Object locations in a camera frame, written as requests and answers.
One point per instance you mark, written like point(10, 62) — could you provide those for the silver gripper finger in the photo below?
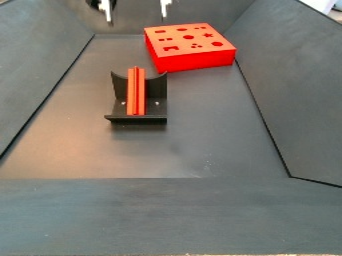
point(165, 4)
point(105, 6)

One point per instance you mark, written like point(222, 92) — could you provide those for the red star-profile bar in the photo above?
point(137, 92)

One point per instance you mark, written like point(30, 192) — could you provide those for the black curved fixture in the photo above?
point(155, 101)

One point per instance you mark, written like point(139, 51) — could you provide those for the red block with shaped holes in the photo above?
point(188, 46)

